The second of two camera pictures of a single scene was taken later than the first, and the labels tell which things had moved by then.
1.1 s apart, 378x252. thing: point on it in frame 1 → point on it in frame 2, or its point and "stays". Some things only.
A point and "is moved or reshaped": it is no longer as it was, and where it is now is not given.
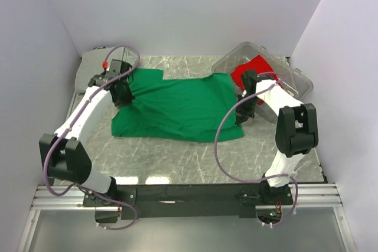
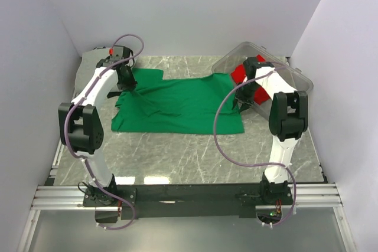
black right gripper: (242, 115) → (246, 101)
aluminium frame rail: (71, 198) stays
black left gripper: (127, 100) → (131, 84)
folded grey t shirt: (94, 62) stays
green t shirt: (198, 107) is moved or reshaped
